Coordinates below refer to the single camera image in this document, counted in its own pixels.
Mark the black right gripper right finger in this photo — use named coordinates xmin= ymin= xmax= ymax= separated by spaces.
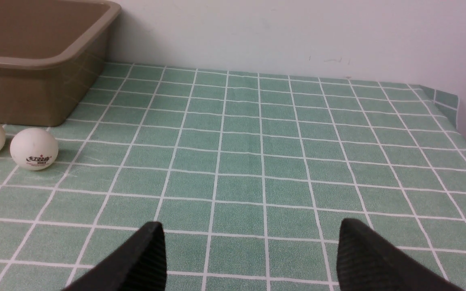
xmin=336 ymin=218 xmax=460 ymax=291

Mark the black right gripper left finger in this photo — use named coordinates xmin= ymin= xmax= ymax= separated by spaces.
xmin=64 ymin=221 xmax=167 ymax=291

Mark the green checkered tablecloth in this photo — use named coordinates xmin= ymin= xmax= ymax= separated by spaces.
xmin=0 ymin=62 xmax=466 ymax=291

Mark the brown plastic storage bin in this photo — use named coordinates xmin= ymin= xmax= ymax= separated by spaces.
xmin=0 ymin=0 xmax=121 ymax=127

